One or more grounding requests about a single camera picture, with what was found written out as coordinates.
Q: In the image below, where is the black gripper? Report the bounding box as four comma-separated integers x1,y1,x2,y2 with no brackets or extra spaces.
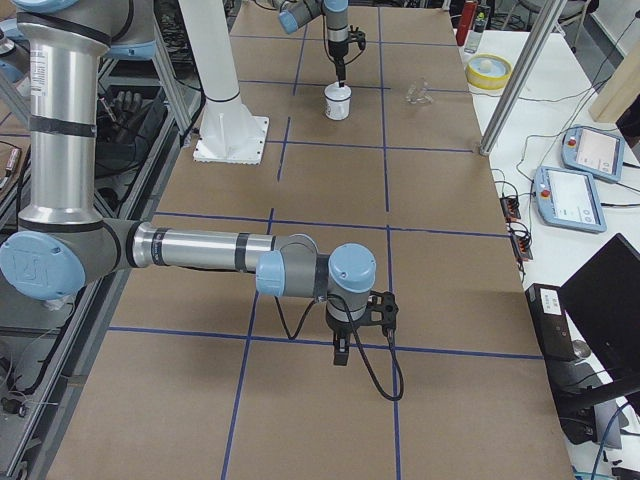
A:
330,319,353,366
327,41,347,88

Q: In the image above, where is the white mug lid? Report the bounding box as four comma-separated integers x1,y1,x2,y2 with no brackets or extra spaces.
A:
324,82,351,102

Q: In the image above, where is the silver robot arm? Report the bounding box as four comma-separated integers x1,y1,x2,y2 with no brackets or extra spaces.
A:
266,0,351,87
1,1,376,365

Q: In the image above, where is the white enamel mug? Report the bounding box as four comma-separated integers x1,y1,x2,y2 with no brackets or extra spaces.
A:
325,98,351,121

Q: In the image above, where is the red bottle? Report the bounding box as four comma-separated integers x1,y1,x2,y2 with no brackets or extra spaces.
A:
456,0,478,47

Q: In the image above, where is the clear plastic bottle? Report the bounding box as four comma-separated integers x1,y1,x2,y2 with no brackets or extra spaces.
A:
464,13,487,54

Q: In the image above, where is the yellow tape roll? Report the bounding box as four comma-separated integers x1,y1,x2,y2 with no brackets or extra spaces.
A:
465,53,512,91

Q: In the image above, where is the near orange black adapter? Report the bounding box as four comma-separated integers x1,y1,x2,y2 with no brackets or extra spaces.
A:
510,230,533,261

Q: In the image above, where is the orange black adapter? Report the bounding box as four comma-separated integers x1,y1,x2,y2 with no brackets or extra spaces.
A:
510,230,533,261
500,196,521,222

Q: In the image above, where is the black computer box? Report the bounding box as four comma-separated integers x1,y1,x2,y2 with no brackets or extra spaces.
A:
525,283,576,362

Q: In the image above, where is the far orange black adapter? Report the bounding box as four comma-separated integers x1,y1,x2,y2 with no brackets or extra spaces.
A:
500,196,521,222

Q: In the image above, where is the near blue teach pendant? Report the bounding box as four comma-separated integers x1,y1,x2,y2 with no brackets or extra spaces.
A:
533,166,607,233

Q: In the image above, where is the blue teach pendant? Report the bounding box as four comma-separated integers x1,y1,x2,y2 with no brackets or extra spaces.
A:
561,125,624,183
533,166,607,233

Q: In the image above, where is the black monitor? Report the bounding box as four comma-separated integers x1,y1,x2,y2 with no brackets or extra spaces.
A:
559,233,639,379

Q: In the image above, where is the far blue teach pendant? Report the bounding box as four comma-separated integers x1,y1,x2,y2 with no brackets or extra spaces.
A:
561,125,624,183

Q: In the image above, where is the wooden board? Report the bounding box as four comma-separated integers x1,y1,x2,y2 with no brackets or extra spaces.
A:
589,42,640,123

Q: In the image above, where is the aluminium side rack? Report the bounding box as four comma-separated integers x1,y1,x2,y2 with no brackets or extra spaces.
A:
0,29,206,480

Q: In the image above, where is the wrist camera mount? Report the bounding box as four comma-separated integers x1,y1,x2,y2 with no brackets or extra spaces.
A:
359,291,399,339
348,25,367,52

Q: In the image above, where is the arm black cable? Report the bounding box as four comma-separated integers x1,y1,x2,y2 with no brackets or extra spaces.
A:
273,292,405,402

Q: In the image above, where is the aluminium frame post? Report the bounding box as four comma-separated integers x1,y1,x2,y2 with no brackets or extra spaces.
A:
479,0,567,156

